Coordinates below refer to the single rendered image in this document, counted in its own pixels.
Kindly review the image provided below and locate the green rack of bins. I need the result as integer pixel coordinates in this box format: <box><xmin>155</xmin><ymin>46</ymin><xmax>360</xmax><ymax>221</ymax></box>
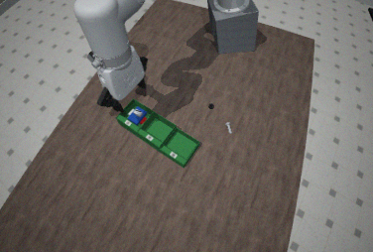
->
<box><xmin>116</xmin><ymin>98</ymin><xmax>199</xmax><ymax>168</ymax></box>

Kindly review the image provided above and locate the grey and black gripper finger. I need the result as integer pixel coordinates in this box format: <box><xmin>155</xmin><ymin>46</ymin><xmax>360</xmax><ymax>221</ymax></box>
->
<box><xmin>97</xmin><ymin>86</ymin><xmax>124</xmax><ymax>113</ymax></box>
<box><xmin>137</xmin><ymin>57</ymin><xmax>148</xmax><ymax>89</ymax></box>

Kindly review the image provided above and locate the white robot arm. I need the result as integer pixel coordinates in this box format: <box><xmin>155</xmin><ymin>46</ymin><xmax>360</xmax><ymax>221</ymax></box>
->
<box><xmin>73</xmin><ymin>0</ymin><xmax>249</xmax><ymax>68</ymax></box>

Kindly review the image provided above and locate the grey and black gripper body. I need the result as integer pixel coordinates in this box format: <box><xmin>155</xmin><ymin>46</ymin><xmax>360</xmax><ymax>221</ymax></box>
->
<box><xmin>97</xmin><ymin>45</ymin><xmax>145</xmax><ymax>101</ymax></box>

